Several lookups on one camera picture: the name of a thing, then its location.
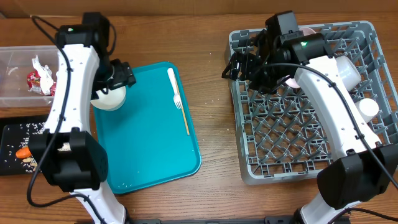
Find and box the white paper bowl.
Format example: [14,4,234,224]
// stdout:
[90,86,126,111]

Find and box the pink round plate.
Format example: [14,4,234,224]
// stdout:
[285,27,316,88]

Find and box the white tissue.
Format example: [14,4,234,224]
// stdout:
[32,55,54,88]

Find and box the wooden chopstick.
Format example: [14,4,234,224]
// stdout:
[175,79,190,136]

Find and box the red snack wrapper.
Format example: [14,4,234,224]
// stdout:
[27,70,56,96]

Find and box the grey melamine bowl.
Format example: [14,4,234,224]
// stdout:
[335,55,361,91]

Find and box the white paper cup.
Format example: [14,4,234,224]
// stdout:
[355,98,379,123]

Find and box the orange carrot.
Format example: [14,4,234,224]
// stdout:
[16,146,32,159]

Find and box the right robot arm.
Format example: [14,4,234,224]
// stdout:
[222,29,397,223]

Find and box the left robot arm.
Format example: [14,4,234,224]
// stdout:
[28,12,136,223]

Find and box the grey dishwasher rack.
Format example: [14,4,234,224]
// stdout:
[229,21,397,185]

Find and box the black food waste tray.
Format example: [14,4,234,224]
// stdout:
[1,115,47,175]

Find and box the white plastic fork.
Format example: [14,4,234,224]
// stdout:
[167,68,182,110]

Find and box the teal plastic tray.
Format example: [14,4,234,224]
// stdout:
[94,62,201,195]

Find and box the clear plastic bin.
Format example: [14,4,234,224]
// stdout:
[1,45,58,108]

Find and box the pile of white rice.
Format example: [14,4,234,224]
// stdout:
[4,121,72,174]

